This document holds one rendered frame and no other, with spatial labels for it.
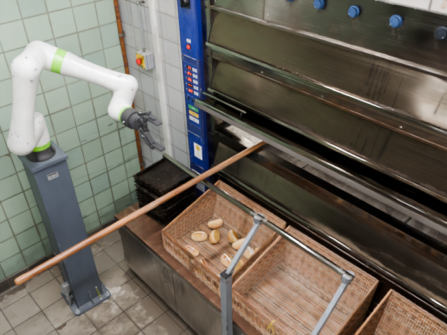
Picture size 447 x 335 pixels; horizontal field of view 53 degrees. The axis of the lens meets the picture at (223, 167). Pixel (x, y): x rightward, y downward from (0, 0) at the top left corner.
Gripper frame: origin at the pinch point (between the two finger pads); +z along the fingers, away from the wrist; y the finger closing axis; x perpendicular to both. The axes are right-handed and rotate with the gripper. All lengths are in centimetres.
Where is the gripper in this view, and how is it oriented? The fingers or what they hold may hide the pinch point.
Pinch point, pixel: (159, 136)
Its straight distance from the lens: 206.0
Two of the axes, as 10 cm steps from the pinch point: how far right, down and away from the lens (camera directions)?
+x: -7.3, 4.1, -5.4
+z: 6.8, 4.2, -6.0
